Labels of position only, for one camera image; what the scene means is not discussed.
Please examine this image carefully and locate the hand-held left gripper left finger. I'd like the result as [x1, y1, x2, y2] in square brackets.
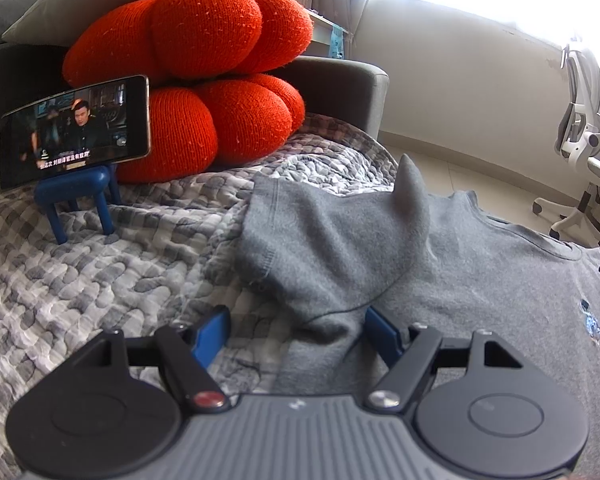
[87, 306, 232, 411]

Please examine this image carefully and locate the grey sweatshirt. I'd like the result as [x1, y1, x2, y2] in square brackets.
[235, 154, 600, 476]

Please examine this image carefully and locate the white desk with shelves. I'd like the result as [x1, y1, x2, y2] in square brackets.
[267, 0, 351, 61]

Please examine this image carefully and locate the grey checked quilted blanket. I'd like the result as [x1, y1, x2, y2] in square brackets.
[0, 112, 398, 471]

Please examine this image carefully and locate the smartphone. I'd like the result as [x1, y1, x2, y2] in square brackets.
[0, 75, 153, 191]

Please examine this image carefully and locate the blue phone stand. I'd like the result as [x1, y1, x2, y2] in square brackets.
[35, 162, 122, 245]

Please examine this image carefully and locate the white office chair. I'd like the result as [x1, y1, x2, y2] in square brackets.
[532, 35, 600, 248]

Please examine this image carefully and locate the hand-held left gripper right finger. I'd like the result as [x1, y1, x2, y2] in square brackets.
[364, 306, 526, 413]

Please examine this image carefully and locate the grey sofa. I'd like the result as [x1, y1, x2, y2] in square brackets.
[0, 0, 388, 171]

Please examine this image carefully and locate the orange pumpkin cushion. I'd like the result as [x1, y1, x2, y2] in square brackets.
[62, 0, 314, 184]

